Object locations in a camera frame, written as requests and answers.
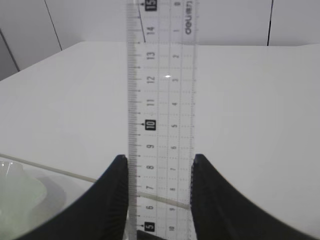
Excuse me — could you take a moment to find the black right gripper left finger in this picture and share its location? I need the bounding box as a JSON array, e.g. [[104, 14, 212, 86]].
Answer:
[[21, 155, 129, 240]]

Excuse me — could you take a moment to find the light green wavy glass plate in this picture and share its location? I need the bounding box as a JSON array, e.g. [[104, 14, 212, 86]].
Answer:
[[0, 160, 47, 240]]

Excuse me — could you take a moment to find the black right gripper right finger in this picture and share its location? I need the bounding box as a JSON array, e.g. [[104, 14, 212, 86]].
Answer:
[[190, 154, 312, 240]]

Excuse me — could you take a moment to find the black square pen holder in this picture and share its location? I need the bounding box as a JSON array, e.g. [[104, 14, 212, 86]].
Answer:
[[136, 230, 162, 240]]

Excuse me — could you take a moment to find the clear plastic ruler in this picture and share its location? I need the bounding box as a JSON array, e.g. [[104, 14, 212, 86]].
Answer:
[[126, 0, 199, 240]]

